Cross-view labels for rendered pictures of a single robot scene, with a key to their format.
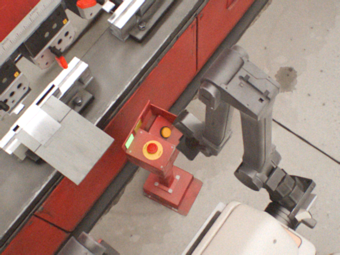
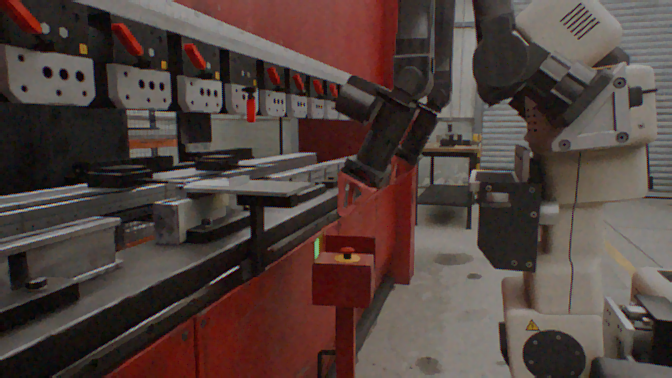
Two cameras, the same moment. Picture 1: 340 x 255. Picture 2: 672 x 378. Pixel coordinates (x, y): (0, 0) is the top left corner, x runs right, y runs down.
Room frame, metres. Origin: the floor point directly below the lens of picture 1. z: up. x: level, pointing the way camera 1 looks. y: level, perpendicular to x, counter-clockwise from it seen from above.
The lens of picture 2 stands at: (-0.54, 0.64, 1.14)
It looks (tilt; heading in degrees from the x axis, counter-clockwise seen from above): 9 degrees down; 334
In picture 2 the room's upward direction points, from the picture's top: straight up
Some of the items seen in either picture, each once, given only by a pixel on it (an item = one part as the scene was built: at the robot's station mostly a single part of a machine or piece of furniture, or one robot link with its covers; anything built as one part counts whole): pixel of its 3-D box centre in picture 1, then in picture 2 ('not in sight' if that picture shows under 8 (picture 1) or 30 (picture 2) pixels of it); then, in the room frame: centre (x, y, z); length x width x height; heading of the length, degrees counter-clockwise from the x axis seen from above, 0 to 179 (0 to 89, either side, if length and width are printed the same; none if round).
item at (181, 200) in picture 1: (173, 186); not in sight; (0.54, 0.04, 0.06); 0.25 x 0.20 x 0.12; 55
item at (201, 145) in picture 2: (15, 96); (197, 132); (0.63, 0.45, 1.13); 0.10 x 0.02 x 0.10; 136
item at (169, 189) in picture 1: (167, 180); not in sight; (0.56, 0.06, 0.13); 0.10 x 0.10 x 0.01; 55
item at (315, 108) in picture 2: not in sight; (308, 97); (1.18, -0.09, 1.26); 0.15 x 0.09 x 0.17; 136
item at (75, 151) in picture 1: (64, 138); (252, 186); (0.52, 0.34, 1.00); 0.26 x 0.18 x 0.01; 46
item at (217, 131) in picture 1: (219, 112); (442, 18); (0.38, -0.11, 1.40); 0.11 x 0.06 x 0.43; 135
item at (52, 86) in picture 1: (36, 109); (205, 187); (0.64, 0.43, 0.99); 0.20 x 0.03 x 0.03; 136
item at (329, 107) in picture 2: not in sight; (323, 100); (1.33, -0.23, 1.26); 0.15 x 0.09 x 0.17; 136
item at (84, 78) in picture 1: (48, 109); (212, 208); (0.67, 0.41, 0.92); 0.39 x 0.06 x 0.10; 136
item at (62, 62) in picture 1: (58, 57); (249, 104); (0.69, 0.30, 1.20); 0.04 x 0.02 x 0.10; 46
